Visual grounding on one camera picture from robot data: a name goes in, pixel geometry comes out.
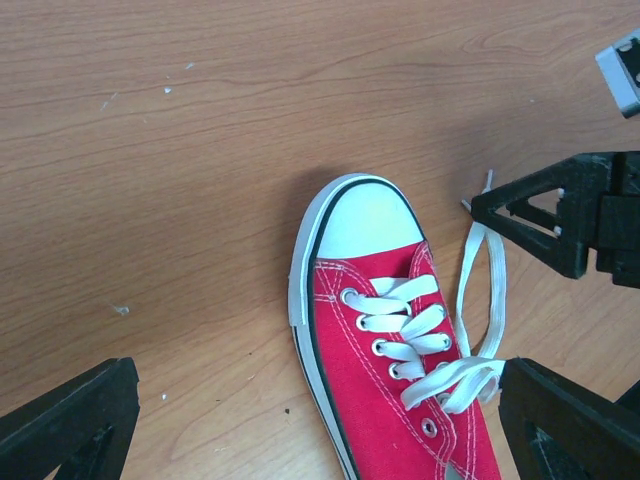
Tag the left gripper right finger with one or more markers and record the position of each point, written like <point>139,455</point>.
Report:
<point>557,429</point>

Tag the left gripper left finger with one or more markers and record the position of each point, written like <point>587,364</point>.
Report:
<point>81,429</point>

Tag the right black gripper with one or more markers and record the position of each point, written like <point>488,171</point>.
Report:
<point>561,212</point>

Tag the white shoelace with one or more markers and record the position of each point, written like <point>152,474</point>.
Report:
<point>438,365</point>

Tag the red canvas sneaker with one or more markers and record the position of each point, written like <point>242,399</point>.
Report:
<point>357,229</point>

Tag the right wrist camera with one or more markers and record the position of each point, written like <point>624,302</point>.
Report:
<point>619,65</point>

